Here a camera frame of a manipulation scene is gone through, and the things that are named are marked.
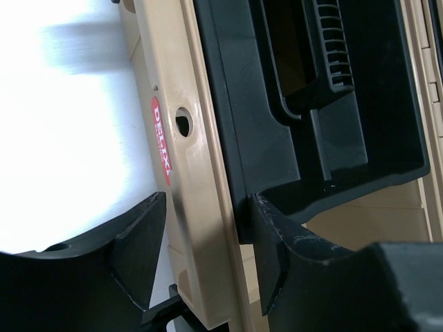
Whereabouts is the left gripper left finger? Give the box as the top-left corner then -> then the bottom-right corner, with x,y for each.
1,192 -> 166,331

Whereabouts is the tan plastic toolbox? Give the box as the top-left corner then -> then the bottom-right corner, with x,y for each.
118,1 -> 442,331

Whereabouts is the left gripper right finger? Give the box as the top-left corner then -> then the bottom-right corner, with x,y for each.
252,194 -> 442,331

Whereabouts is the black toolbox inner tray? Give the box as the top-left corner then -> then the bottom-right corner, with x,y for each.
194,1 -> 430,244

